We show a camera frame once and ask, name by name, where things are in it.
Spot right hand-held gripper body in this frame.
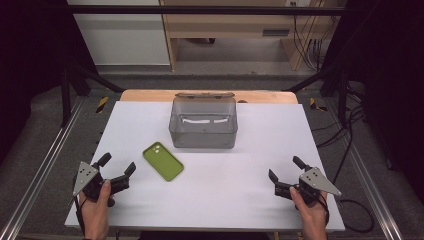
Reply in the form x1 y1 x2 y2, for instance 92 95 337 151
273 166 343 211

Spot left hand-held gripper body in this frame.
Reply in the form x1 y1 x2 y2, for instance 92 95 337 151
72 161 131 208

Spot green phone case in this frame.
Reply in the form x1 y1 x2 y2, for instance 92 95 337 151
142 141 185 183

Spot clear grey lidded container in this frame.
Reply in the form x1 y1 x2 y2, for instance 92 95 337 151
168 91 239 150

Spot person's right hand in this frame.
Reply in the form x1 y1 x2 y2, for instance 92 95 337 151
288 186 330 240

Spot person's left hand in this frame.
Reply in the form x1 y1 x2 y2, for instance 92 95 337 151
78 179 113 240

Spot yellow black floor tape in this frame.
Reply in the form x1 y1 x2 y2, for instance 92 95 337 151
308 97 329 113
95 95 110 115

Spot black stand leg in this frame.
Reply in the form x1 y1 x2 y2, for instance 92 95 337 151
60 62 125 128
285 62 350 125

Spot wooden table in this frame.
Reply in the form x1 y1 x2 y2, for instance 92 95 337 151
119 88 299 105

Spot black curtain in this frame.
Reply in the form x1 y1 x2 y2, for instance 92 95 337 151
0 0 98 165
319 0 424 195

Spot white cabinet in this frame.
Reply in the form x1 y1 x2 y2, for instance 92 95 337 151
66 0 171 67

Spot beige wooden desk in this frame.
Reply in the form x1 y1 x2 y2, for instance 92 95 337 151
158 0 348 72

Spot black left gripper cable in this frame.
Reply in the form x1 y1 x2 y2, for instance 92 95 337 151
72 194 88 238

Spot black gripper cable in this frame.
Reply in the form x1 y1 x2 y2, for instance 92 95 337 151
72 194 88 238
335 198 376 234

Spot aluminium floor rail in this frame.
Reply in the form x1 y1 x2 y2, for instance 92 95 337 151
324 97 405 240
0 95 87 240

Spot black floor cables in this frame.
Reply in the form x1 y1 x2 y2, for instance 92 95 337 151
314 82 368 185

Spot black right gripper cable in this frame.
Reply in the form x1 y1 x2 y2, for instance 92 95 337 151
335 198 376 234

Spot bundle of black desk cables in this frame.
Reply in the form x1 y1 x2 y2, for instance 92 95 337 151
291 1 327 72

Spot grey desk drawer handle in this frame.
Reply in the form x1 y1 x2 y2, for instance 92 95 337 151
261 28 291 37

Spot black horizontal frame bar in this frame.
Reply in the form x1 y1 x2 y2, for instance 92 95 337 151
65 4 348 16

